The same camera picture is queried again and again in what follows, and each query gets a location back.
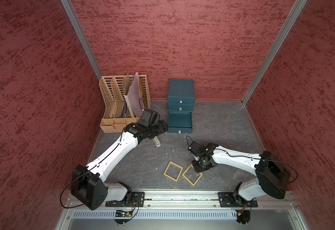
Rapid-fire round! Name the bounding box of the beige lattice file organizer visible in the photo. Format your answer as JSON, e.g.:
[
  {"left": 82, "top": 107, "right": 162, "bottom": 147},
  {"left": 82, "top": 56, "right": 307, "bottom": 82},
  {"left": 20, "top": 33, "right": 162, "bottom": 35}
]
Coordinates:
[{"left": 99, "top": 74, "right": 139, "bottom": 133}]

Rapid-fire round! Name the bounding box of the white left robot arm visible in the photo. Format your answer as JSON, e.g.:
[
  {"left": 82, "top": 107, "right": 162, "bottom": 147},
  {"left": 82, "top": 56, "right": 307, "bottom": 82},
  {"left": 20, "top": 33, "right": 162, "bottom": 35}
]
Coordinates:
[{"left": 70, "top": 119, "right": 168, "bottom": 210}]

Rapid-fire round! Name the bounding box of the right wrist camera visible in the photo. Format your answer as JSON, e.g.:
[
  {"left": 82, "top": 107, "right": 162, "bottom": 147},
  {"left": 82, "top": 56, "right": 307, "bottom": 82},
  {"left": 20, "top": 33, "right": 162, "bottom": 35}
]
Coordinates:
[{"left": 188, "top": 141, "right": 205, "bottom": 159}]

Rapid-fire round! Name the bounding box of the aluminium front rail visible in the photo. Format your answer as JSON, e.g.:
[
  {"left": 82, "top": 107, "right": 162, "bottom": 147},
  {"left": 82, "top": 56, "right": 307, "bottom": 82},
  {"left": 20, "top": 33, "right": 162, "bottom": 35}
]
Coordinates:
[{"left": 66, "top": 189, "right": 297, "bottom": 210}]

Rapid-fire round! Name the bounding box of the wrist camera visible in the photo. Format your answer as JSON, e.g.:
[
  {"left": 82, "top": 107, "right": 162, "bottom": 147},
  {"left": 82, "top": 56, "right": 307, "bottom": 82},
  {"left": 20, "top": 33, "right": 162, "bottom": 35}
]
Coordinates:
[
  {"left": 140, "top": 109, "right": 160, "bottom": 126},
  {"left": 188, "top": 141, "right": 205, "bottom": 159}
]

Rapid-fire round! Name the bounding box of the large wooden frame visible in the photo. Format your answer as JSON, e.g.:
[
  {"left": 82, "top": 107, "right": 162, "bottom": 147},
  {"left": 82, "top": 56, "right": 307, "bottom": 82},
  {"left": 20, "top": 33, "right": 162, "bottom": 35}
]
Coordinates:
[
  {"left": 163, "top": 162, "right": 183, "bottom": 182},
  {"left": 182, "top": 164, "right": 203, "bottom": 186}
]

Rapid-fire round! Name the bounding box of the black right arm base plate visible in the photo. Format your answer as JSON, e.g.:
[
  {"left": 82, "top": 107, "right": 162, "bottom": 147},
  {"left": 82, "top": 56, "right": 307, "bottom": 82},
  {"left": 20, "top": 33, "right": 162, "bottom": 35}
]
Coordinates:
[{"left": 217, "top": 192, "right": 258, "bottom": 208}]

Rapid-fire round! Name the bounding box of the aluminium corner post right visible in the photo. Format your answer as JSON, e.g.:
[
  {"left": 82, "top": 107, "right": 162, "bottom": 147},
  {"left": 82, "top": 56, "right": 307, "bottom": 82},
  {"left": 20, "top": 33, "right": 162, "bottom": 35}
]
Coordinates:
[{"left": 241, "top": 0, "right": 307, "bottom": 107}]

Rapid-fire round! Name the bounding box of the aluminium corner post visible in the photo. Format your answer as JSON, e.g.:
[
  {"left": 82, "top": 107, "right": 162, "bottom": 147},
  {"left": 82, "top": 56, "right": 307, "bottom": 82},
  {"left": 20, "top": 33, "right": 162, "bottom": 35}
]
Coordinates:
[
  {"left": 241, "top": 0, "right": 307, "bottom": 107},
  {"left": 61, "top": 0, "right": 102, "bottom": 80}
]

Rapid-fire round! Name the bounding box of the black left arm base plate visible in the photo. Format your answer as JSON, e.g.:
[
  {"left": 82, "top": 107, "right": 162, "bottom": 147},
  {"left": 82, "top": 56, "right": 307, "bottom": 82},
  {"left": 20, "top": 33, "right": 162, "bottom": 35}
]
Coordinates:
[{"left": 105, "top": 191, "right": 145, "bottom": 208}]

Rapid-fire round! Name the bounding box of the teal drawer cabinet yellow trim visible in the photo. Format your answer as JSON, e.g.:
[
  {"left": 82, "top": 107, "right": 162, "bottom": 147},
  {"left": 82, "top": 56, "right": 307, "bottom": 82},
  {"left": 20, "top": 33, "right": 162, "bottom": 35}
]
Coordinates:
[{"left": 168, "top": 79, "right": 195, "bottom": 134}]

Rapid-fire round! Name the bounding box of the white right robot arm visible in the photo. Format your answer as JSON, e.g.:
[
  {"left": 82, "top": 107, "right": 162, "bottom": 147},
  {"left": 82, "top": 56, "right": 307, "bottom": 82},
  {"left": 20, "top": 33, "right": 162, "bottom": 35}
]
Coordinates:
[{"left": 188, "top": 141, "right": 291, "bottom": 207}]

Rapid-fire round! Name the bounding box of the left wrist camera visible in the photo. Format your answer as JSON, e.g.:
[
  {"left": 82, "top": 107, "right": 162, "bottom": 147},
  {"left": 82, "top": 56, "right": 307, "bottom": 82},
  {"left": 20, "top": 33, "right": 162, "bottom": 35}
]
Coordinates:
[{"left": 140, "top": 109, "right": 160, "bottom": 126}]

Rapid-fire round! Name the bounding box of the aluminium corner post left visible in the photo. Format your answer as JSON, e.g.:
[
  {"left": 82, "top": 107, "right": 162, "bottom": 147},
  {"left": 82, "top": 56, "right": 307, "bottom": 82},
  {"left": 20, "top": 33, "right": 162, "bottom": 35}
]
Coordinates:
[{"left": 61, "top": 0, "right": 102, "bottom": 80}]

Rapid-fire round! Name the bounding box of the pink paper folder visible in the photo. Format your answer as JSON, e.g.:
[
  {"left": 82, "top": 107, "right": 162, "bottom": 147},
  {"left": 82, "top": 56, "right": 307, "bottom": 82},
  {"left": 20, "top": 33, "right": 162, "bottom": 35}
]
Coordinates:
[{"left": 123, "top": 72, "right": 145, "bottom": 117}]

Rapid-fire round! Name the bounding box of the beige stapler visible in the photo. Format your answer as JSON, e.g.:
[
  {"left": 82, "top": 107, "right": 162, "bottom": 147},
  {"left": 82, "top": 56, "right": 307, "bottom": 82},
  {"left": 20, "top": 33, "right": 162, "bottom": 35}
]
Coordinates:
[{"left": 152, "top": 136, "right": 161, "bottom": 147}]

